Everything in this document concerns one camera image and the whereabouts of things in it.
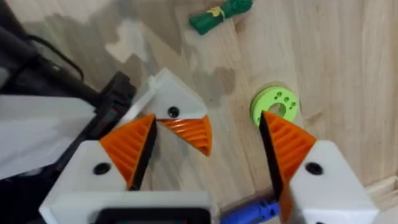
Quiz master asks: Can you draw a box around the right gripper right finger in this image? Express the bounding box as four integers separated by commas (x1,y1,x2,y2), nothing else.
259,110,381,224

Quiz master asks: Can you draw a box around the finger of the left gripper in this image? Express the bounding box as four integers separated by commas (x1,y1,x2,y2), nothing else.
119,75,157,126
134,67,213,157

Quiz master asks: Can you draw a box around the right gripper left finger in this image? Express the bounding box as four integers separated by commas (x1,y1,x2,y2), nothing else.
46,114,158,200

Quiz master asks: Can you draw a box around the blue electric screwdriver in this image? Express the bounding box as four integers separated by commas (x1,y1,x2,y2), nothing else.
219,198,281,224

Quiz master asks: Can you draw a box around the green toy vegetable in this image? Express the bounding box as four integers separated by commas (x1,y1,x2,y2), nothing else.
188,0,254,36

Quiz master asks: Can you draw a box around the green disc with holes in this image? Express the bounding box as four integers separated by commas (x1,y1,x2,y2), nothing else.
249,86,300,129

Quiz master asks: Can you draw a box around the black cable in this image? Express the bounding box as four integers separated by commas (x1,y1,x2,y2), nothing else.
27,34,85,82

